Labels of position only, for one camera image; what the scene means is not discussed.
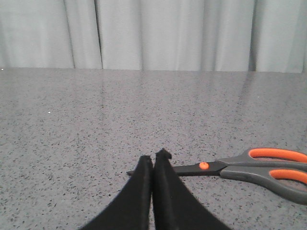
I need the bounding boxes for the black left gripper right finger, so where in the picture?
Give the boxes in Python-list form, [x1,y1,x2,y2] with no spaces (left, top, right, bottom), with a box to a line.
[153,149,230,230]

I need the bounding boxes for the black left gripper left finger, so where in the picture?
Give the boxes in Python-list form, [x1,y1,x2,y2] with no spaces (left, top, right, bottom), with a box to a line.
[81,155,153,230]

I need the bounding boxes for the grey orange handled scissors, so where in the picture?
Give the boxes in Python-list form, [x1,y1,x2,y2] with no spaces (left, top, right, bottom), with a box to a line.
[126,148,307,206]

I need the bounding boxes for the grey pleated curtain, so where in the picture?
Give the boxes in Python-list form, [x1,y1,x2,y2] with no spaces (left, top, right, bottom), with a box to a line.
[0,0,307,73]

